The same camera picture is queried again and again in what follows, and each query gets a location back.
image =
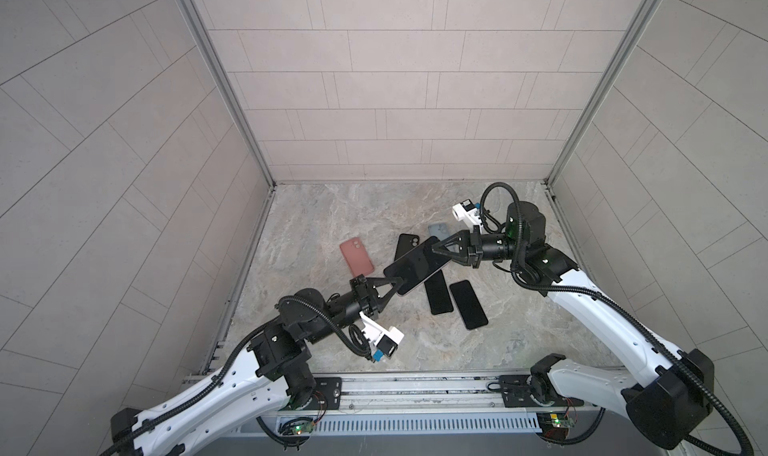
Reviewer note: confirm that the light blue phone case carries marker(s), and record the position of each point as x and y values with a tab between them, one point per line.
439	230

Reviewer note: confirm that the green circuit board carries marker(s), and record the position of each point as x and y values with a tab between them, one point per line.
555	425
298	427

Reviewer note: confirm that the purple phone black screen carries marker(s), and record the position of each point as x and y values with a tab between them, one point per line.
416	266

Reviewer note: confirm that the middle black phone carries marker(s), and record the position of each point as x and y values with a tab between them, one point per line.
438	294

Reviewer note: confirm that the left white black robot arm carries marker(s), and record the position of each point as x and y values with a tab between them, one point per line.
265	372

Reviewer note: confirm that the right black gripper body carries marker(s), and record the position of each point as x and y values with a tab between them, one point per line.
488	248

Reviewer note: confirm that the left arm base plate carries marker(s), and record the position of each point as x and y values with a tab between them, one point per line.
325	396

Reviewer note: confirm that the right black phone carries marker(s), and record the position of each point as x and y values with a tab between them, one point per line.
468	304

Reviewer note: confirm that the aluminium mounting rail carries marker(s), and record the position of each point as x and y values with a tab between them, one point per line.
456	392

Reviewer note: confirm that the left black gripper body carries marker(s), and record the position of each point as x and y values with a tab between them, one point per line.
342	308

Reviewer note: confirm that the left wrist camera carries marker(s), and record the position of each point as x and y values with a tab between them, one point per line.
383	341

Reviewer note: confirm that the pink phone case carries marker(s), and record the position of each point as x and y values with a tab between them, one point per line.
356	256

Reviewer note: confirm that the black phone case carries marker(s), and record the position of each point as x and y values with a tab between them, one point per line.
406	242

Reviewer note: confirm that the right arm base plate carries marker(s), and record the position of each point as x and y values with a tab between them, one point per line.
516	392

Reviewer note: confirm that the right green circuit board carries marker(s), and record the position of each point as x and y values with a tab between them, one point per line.
555	425

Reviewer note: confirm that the left green circuit board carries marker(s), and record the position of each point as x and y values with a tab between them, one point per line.
298	427

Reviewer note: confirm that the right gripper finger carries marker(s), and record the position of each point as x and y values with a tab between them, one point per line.
456	242
460	257

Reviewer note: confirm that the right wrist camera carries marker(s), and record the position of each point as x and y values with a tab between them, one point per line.
468	213

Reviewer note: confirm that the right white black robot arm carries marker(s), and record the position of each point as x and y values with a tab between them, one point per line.
664	391

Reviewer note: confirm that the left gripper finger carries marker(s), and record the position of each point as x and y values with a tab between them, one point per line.
381	281
383	296

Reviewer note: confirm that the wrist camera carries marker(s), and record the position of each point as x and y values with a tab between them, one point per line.
383	341
468	213

